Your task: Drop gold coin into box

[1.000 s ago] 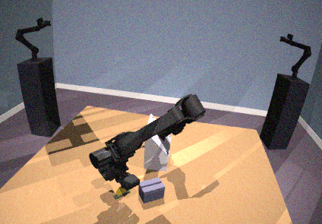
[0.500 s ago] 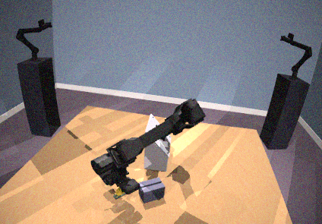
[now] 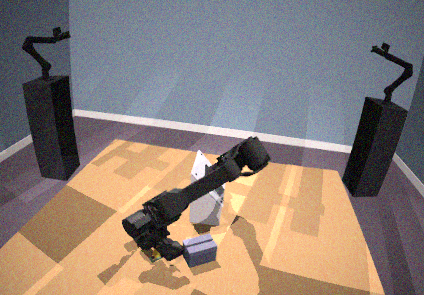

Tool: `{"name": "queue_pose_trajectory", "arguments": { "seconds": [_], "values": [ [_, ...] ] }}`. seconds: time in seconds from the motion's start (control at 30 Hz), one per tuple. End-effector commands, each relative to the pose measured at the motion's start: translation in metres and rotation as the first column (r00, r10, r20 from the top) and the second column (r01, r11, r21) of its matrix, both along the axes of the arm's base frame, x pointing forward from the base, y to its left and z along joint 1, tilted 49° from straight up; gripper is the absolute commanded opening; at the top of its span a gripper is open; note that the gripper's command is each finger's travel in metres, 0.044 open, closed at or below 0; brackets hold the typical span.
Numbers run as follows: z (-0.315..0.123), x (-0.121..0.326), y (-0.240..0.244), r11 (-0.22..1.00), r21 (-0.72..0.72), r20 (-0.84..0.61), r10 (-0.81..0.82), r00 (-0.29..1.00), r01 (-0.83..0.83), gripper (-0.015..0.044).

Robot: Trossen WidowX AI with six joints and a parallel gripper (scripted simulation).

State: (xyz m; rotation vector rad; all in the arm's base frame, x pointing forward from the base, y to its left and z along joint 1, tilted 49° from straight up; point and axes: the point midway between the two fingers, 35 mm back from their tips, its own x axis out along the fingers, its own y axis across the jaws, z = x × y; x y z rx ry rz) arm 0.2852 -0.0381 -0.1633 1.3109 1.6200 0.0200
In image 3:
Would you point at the gold coin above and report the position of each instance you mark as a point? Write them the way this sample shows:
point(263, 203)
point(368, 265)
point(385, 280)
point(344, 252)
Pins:
point(155, 253)

